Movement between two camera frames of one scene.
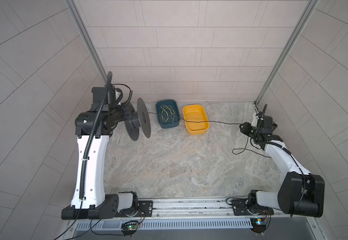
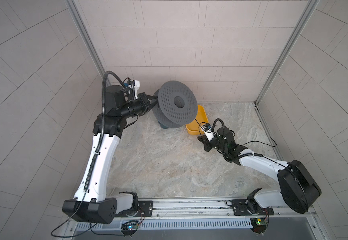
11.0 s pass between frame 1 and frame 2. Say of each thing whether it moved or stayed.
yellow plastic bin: stayed
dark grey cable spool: moved
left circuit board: stayed
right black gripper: moved
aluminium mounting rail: stayed
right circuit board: stayed
